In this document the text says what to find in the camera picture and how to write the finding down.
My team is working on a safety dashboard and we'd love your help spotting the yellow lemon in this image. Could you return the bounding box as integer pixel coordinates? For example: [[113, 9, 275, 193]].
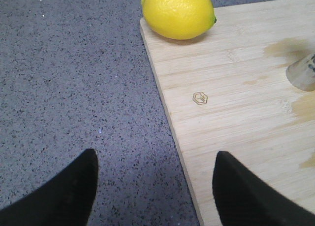
[[141, 0, 217, 40]]

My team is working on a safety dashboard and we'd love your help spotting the wooden cutting board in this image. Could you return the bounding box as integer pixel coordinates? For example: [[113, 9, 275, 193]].
[[140, 0, 315, 226]]

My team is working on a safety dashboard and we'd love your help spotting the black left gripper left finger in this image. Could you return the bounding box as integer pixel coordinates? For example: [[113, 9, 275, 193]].
[[0, 149, 98, 226]]

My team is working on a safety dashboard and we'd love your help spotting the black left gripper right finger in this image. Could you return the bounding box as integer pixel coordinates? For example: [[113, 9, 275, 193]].
[[212, 151, 315, 226]]

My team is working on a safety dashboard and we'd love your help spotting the steel double jigger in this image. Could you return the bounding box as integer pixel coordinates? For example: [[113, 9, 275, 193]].
[[285, 53, 315, 92]]

